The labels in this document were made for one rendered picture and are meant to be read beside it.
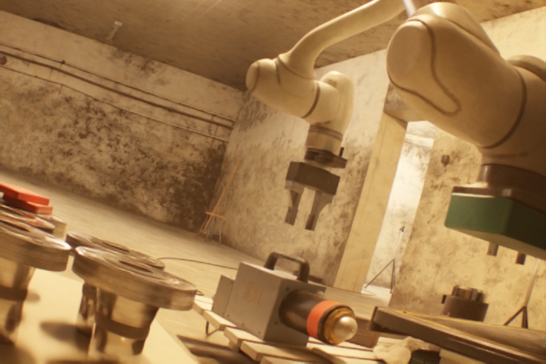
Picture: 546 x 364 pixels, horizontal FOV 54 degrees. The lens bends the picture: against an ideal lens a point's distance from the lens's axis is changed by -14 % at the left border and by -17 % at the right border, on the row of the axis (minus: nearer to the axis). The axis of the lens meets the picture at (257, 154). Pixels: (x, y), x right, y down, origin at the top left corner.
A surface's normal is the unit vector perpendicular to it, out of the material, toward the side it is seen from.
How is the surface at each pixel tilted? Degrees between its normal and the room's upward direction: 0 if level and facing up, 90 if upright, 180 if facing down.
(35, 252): 90
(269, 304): 90
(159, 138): 90
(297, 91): 116
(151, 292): 90
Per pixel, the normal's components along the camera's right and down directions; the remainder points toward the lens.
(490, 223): -0.87, -0.30
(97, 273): -0.32, -0.21
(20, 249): 0.55, 0.06
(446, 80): -0.08, 0.36
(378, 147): 0.35, -0.01
